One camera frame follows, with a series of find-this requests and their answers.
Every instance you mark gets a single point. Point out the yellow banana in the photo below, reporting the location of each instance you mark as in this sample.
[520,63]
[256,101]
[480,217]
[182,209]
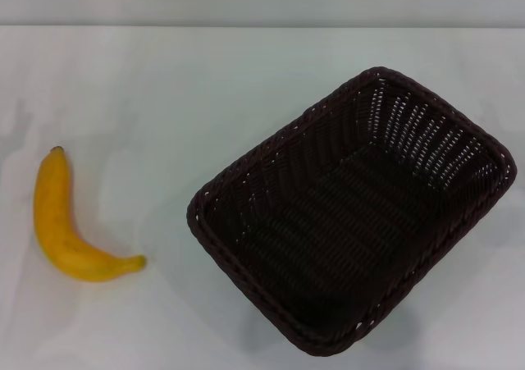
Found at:
[55,230]

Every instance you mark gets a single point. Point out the black woven plastic basket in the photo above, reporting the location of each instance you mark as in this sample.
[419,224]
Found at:
[348,222]

